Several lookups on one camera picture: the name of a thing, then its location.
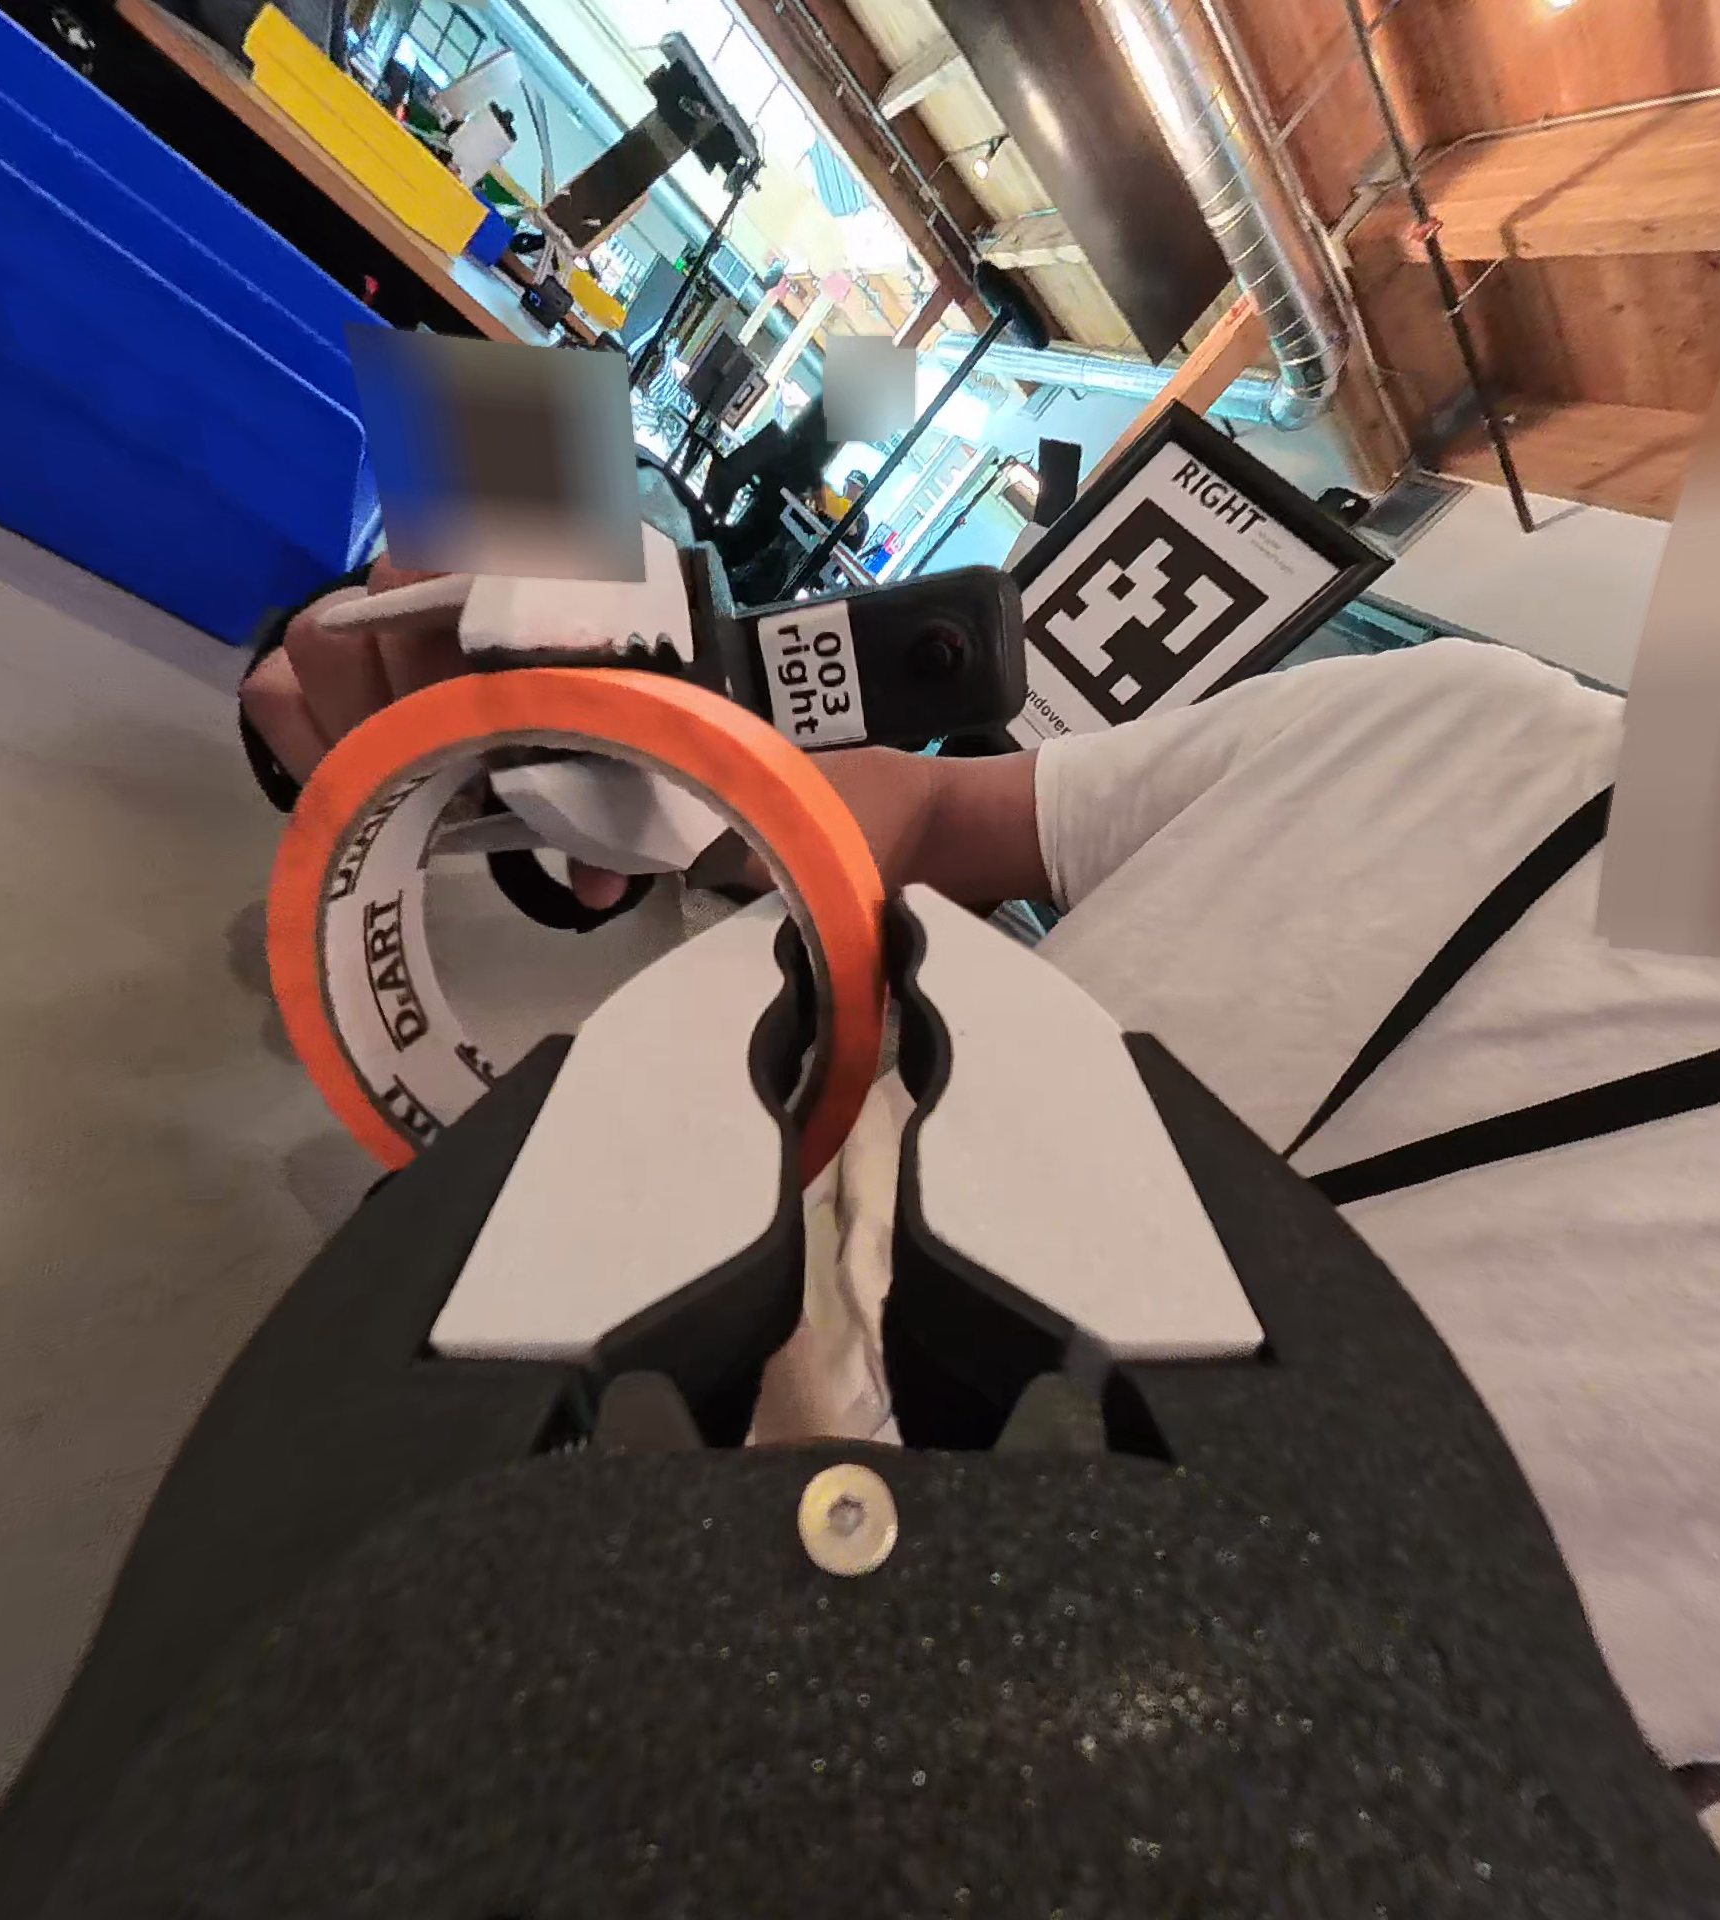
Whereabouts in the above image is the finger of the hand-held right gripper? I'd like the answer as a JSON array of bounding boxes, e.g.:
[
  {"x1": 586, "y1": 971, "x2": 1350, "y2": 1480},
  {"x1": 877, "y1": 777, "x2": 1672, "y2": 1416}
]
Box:
[
  {"x1": 459, "y1": 540, "x2": 699, "y2": 671},
  {"x1": 479, "y1": 750, "x2": 772, "y2": 876}
]

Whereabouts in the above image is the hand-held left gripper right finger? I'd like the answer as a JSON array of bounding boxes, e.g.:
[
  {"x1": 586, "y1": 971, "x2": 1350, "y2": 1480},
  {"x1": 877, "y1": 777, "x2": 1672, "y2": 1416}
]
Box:
[{"x1": 884, "y1": 883, "x2": 1270, "y2": 1370}]

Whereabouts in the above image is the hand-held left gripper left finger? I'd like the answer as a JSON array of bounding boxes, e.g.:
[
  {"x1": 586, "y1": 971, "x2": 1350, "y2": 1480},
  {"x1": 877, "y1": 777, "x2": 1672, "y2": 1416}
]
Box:
[{"x1": 431, "y1": 897, "x2": 815, "y2": 1368}]

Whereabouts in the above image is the orange tape roll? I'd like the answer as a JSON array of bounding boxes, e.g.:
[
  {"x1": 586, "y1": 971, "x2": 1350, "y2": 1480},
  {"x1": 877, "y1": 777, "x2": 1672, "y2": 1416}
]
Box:
[{"x1": 268, "y1": 668, "x2": 888, "y2": 1174}]

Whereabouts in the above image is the blue plastic bin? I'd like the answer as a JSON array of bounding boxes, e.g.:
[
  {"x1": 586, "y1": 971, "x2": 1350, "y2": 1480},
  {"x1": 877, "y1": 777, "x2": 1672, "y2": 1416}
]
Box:
[{"x1": 0, "y1": 0, "x2": 398, "y2": 651}]

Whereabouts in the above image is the person's right forearm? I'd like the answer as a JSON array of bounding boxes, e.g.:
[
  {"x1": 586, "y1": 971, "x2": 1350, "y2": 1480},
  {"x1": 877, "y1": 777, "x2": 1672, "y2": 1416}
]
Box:
[{"x1": 697, "y1": 747, "x2": 1061, "y2": 911}]

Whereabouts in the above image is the person's right hand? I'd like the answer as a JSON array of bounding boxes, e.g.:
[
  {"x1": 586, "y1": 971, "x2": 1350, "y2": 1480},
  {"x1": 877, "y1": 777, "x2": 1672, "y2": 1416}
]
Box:
[{"x1": 282, "y1": 591, "x2": 486, "y2": 789}]

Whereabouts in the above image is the framed marker sign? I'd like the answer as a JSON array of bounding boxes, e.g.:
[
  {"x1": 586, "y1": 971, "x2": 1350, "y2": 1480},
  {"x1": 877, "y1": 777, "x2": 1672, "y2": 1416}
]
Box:
[{"x1": 1008, "y1": 396, "x2": 1397, "y2": 750}]

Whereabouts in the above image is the person's light clothing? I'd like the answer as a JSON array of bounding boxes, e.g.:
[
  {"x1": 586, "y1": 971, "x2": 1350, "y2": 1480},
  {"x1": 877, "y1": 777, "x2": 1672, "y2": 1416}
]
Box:
[{"x1": 1033, "y1": 636, "x2": 1720, "y2": 1772}]

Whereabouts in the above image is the wooden background table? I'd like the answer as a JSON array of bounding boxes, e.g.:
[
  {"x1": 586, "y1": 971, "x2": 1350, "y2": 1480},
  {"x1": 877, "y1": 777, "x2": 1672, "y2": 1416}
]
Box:
[{"x1": 119, "y1": 0, "x2": 624, "y2": 348}]

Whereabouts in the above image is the black tilted panel on stand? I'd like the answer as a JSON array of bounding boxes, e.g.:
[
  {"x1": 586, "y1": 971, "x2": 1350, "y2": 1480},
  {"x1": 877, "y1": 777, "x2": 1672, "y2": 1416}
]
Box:
[{"x1": 543, "y1": 33, "x2": 768, "y2": 255}]

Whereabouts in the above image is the yellow bin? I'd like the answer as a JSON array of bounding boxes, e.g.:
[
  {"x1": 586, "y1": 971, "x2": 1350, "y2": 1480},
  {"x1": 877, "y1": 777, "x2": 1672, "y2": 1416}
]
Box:
[{"x1": 243, "y1": 4, "x2": 495, "y2": 260}]

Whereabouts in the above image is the black ceiling duct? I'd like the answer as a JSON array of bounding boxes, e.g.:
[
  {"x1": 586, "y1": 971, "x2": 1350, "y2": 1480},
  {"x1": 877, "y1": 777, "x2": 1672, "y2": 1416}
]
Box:
[{"x1": 935, "y1": 0, "x2": 1226, "y2": 364}]

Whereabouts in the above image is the silver air duct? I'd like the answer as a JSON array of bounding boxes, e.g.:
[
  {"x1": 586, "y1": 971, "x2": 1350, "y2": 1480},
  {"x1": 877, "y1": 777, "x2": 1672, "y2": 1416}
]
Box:
[{"x1": 1100, "y1": 0, "x2": 1350, "y2": 435}]

